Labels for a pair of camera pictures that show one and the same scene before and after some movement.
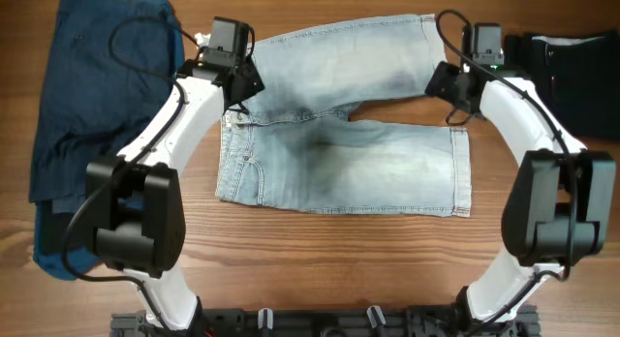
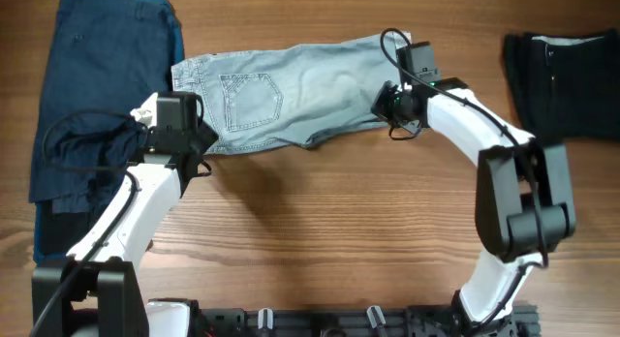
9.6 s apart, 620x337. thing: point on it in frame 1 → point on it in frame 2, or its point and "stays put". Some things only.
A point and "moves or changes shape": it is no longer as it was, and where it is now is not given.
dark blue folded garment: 112,62 stays put
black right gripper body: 446,88 → 383,105
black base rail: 332,322 stays put
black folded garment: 580,76 stays put
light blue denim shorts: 295,147 moves or changes shape
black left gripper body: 243,85 → 204,137
